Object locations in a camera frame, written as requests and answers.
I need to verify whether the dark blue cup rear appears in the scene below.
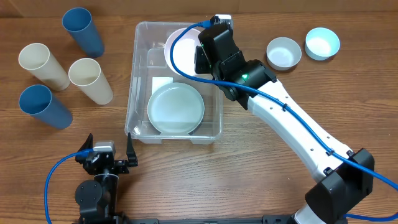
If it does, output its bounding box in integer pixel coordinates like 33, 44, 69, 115
62, 7, 104, 58

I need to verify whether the light blue bowl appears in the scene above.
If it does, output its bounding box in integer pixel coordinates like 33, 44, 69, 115
305, 27, 341, 61

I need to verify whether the dark blue cup front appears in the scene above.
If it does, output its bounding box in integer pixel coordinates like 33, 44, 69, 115
19, 85, 73, 129

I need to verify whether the clear plastic storage bin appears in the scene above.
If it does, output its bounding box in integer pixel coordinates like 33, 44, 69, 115
124, 21, 223, 145

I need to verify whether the dark blue cup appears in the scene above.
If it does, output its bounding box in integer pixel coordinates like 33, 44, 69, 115
19, 85, 73, 129
62, 7, 104, 58

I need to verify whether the white label in bin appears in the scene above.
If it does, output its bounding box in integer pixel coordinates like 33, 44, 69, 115
152, 77, 173, 94

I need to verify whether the pink bowl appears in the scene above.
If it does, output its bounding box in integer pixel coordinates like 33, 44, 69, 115
164, 28, 200, 76

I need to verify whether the grey plate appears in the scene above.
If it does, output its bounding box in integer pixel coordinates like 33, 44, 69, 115
147, 83, 205, 134

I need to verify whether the grey bowl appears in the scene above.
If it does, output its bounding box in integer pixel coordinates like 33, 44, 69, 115
266, 37, 302, 71

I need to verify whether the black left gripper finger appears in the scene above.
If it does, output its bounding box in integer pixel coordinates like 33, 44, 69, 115
78, 133, 93, 152
126, 133, 138, 167

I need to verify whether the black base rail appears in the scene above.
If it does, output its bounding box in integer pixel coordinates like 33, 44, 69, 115
74, 214, 299, 224

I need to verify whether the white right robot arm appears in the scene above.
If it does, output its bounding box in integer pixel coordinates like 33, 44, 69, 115
195, 21, 374, 223

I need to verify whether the beige cup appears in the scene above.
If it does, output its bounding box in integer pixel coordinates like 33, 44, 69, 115
68, 58, 113, 105
18, 43, 70, 91

